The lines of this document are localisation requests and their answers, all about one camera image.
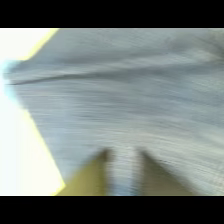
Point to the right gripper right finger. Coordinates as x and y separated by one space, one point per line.
158 180

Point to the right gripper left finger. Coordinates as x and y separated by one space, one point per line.
90 178

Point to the grey garment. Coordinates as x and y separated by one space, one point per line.
133 93

